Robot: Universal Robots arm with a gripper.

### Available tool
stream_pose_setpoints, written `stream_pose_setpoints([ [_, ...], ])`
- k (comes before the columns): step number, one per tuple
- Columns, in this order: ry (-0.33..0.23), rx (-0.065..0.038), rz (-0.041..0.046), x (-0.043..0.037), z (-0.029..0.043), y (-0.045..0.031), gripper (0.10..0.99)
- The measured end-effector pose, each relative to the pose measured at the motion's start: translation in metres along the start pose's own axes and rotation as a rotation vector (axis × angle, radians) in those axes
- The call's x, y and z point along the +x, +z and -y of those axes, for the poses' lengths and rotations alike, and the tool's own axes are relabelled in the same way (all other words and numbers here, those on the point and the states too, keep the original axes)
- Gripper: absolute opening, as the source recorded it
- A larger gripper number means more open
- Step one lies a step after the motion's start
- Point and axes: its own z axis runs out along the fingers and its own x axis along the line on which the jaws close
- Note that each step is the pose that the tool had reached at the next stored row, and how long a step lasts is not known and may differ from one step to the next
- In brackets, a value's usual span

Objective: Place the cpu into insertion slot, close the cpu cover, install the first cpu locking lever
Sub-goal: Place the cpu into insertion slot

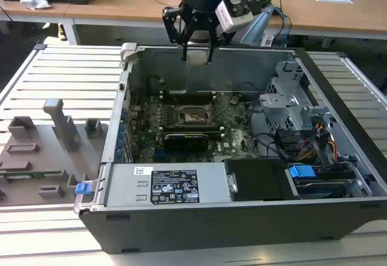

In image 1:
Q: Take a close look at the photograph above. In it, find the green motherboard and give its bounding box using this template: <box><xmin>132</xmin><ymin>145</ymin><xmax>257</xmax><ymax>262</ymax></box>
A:
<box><xmin>129</xmin><ymin>92</ymin><xmax>261</xmax><ymax>164</ymax></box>

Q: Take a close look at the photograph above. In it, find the grey parts rack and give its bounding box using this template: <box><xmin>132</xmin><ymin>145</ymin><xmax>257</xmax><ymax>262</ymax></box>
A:
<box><xmin>0</xmin><ymin>98</ymin><xmax>110</xmax><ymax>208</ymax></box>

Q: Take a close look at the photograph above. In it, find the metal drive cage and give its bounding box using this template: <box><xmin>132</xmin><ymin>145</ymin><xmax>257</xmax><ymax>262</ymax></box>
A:
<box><xmin>259</xmin><ymin>60</ymin><xmax>332</xmax><ymax>134</ymax></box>

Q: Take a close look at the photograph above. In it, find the pale blue teach pendant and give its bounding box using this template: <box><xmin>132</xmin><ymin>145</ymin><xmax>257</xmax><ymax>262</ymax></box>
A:
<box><xmin>240</xmin><ymin>5</ymin><xmax>275</xmax><ymax>45</ymax></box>

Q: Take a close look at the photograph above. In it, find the black RAM slot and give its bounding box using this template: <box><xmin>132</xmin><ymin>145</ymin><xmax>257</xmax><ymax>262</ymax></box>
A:
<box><xmin>161</xmin><ymin>94</ymin><xmax>214</xmax><ymax>98</ymax></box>
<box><xmin>161</xmin><ymin>100</ymin><xmax>212</xmax><ymax>105</ymax></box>
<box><xmin>161</xmin><ymin>97</ymin><xmax>213</xmax><ymax>101</ymax></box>
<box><xmin>161</xmin><ymin>90</ymin><xmax>215</xmax><ymax>95</ymax></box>

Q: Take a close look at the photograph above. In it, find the blue cable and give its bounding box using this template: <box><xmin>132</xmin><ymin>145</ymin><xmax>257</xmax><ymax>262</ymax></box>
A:
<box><xmin>273</xmin><ymin>5</ymin><xmax>293</xmax><ymax>48</ymax></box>

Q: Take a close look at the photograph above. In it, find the silver square CPU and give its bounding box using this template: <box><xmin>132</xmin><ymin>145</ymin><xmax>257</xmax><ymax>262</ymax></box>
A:
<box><xmin>185</xmin><ymin>51</ymin><xmax>210</xmax><ymax>65</ymax></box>

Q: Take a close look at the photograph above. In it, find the grey case latch handle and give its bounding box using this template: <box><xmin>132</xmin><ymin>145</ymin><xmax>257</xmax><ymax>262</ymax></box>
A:
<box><xmin>120</xmin><ymin>42</ymin><xmax>140</xmax><ymax>65</ymax></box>

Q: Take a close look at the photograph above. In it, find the crumpled white paper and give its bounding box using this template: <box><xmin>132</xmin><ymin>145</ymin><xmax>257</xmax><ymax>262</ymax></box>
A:
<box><xmin>19</xmin><ymin>0</ymin><xmax>53</xmax><ymax>11</ymax></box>

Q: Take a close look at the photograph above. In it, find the black open PC case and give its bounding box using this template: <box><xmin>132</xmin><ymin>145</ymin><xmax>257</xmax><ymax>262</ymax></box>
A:
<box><xmin>79</xmin><ymin>42</ymin><xmax>387</xmax><ymax>254</ymax></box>

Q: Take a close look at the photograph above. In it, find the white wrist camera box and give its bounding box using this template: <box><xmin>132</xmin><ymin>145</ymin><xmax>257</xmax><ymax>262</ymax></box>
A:
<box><xmin>215</xmin><ymin>0</ymin><xmax>254</xmax><ymax>33</ymax></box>

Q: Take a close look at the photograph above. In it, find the metal socket cover frame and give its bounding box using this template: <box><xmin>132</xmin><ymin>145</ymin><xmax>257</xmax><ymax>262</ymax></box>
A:
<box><xmin>207</xmin><ymin>92</ymin><xmax>231</xmax><ymax>119</ymax></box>

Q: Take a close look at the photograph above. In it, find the grey power supply unit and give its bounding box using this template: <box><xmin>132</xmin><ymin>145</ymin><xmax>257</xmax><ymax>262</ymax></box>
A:
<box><xmin>104</xmin><ymin>162</ymin><xmax>232</xmax><ymax>211</ymax></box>

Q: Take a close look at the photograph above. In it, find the black plastic shroud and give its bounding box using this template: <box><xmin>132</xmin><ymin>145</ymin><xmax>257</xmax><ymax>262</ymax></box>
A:
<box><xmin>225</xmin><ymin>158</ymin><xmax>293</xmax><ymax>202</ymax></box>

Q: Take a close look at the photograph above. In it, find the blue case latch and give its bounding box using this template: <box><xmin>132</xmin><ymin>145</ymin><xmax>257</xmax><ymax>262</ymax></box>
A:
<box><xmin>75</xmin><ymin>183</ymin><xmax>92</xmax><ymax>196</ymax></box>

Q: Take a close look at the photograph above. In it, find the black cable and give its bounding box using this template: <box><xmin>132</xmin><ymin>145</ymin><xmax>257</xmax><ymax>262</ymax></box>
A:
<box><xmin>253</xmin><ymin>131</ymin><xmax>291</xmax><ymax>158</ymax></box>

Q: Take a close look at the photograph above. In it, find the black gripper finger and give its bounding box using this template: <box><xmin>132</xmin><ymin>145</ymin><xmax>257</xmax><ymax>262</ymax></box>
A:
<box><xmin>162</xmin><ymin>5</ymin><xmax>198</xmax><ymax>62</ymax></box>
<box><xmin>206</xmin><ymin>15</ymin><xmax>234</xmax><ymax>65</ymax></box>

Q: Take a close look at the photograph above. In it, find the CPU socket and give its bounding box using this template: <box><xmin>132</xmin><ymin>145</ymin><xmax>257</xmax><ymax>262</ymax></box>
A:
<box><xmin>178</xmin><ymin>104</ymin><xmax>217</xmax><ymax>126</ymax></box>

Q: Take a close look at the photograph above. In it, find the hard disk in blue carrier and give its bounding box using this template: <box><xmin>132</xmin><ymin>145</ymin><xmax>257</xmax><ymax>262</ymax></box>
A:
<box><xmin>286</xmin><ymin>163</ymin><xmax>357</xmax><ymax>200</ymax></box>

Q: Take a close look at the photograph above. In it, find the yellow red wire bundle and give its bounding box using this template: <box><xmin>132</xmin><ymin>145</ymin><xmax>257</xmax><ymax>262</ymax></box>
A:
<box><xmin>313</xmin><ymin>122</ymin><xmax>337</xmax><ymax>161</ymax></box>

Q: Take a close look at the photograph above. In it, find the wooden desk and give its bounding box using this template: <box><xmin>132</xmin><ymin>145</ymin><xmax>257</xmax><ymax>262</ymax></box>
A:
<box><xmin>64</xmin><ymin>0</ymin><xmax>387</xmax><ymax>42</ymax></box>
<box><xmin>0</xmin><ymin>0</ymin><xmax>75</xmax><ymax>47</ymax></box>

